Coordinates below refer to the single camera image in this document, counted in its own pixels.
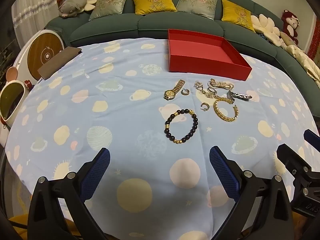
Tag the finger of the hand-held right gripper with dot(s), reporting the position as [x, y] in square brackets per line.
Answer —
[312, 138]
[291, 156]

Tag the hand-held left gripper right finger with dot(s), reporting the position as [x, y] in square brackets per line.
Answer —
[223, 173]

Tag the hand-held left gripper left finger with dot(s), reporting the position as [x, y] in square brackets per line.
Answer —
[96, 175]

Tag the gold braided bangle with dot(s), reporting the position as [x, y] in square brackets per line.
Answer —
[220, 115]

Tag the silver metal wristwatch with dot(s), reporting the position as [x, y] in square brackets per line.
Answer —
[241, 96]

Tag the gold hoop earring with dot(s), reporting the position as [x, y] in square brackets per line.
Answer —
[185, 93]

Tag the gold wristwatch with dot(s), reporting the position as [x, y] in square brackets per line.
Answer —
[171, 93]

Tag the red cardboard box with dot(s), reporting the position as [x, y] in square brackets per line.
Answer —
[200, 55]

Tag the blue planet print tablecloth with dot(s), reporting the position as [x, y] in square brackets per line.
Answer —
[100, 120]

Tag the silver hoop earring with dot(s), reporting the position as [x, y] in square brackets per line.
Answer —
[203, 105]

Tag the cream quilted blanket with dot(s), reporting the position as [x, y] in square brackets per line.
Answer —
[302, 57]

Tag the white helmet-shaped toy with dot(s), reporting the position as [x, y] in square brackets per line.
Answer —
[12, 102]

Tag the brown flat box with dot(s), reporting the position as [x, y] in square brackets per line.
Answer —
[58, 63]

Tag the red monkey plush toy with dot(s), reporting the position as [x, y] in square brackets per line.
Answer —
[290, 22]

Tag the cream flower-shaped cushion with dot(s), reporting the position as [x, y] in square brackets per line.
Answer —
[266, 27]

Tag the white round device wooden disc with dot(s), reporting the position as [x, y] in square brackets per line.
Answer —
[43, 52]

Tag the yellow embroidered cushion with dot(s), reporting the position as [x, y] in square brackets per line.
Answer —
[153, 1]
[237, 15]

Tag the dark green sofa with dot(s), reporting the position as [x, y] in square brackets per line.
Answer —
[150, 25]

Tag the grey-green embroidered cushion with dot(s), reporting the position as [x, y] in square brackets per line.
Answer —
[197, 2]
[110, 5]

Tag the grey pig plush toy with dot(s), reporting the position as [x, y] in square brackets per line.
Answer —
[72, 5]

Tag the white sheer curtain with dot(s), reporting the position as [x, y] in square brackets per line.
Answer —
[30, 12]

